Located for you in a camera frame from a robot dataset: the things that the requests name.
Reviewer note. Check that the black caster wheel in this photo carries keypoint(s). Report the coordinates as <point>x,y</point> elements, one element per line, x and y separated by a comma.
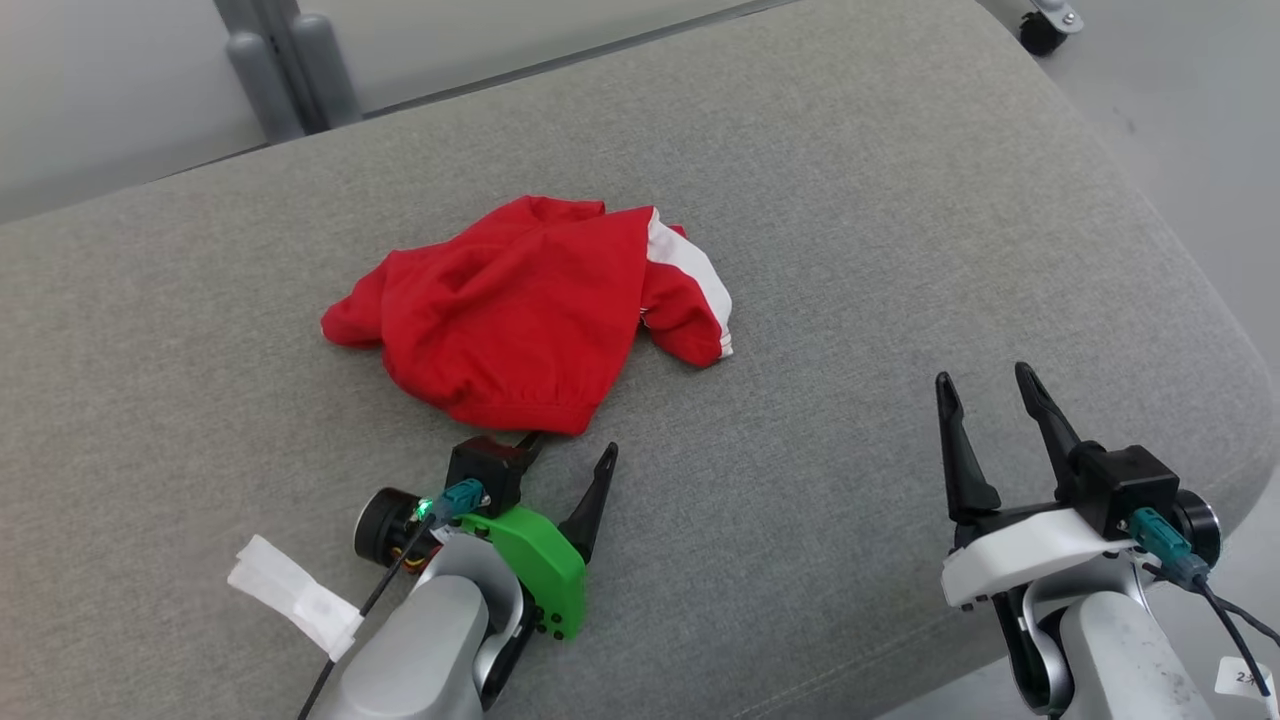
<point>1040,35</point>

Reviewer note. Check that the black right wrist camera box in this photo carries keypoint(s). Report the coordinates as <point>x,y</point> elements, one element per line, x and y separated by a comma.
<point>1125,485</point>

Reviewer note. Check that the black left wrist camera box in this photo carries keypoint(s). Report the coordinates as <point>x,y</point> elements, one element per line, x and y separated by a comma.
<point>485,470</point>

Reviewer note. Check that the grey fabric sofa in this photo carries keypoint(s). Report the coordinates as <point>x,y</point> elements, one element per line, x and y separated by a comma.
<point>800,450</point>

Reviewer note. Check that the grey double partition post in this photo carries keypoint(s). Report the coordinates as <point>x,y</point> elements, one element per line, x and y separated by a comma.
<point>290,70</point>

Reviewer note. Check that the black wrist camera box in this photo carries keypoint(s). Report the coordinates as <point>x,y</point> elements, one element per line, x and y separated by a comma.
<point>485,470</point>
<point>1125,485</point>

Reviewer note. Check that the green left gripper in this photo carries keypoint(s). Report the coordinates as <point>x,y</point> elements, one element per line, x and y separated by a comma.
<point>540,570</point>

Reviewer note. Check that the red shorts with white stripe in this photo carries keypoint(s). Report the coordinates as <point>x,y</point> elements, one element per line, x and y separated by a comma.
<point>500,310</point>

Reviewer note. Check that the white tape strip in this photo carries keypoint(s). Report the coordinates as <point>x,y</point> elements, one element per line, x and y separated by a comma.
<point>290,595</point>

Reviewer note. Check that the grey cart leg bracket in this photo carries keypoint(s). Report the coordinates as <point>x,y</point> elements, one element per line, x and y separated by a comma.
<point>1062,14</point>

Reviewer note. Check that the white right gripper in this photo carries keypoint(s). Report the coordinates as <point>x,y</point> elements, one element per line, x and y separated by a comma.
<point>1030,555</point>

